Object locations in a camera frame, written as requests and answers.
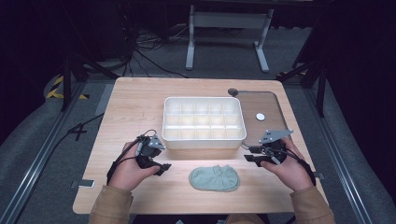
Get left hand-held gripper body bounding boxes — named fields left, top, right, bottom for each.
left=135, top=129, right=166, bottom=170

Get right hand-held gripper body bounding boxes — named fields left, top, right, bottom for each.
left=258, top=129, right=294, bottom=166

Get person's left hand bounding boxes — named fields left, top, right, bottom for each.
left=107, top=141, right=162, bottom=191

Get person's right hand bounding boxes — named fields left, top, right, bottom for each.
left=261, top=136, right=314, bottom=192

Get folded pale green socks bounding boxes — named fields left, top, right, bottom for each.
left=188, top=164, right=241, bottom=192

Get white divided storage box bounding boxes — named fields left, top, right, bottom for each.
left=162, top=96, right=248, bottom=151

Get person's lap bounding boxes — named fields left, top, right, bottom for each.
left=224, top=213, right=269, bottom=224

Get black metal stand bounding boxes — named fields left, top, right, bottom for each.
left=276, top=59, right=329, bottom=119
left=60, top=52, right=120, bottom=112

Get yellow black floor tape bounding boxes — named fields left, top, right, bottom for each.
left=46, top=75, right=91, bottom=101

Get white metal stand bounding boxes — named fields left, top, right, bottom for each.
left=185, top=4, right=275, bottom=74

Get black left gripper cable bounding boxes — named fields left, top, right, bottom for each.
left=106, top=129, right=158, bottom=186

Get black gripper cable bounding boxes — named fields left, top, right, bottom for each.
left=263, top=147, right=317, bottom=187
left=106, top=129, right=158, bottom=186

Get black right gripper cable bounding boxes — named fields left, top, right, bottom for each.
left=263, top=147, right=317, bottom=187

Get metal floor rail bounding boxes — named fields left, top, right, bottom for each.
left=0, top=81, right=88, bottom=224
left=303, top=88, right=375, bottom=224

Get bundle of black floor cables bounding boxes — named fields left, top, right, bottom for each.
left=122, top=12, right=191, bottom=79

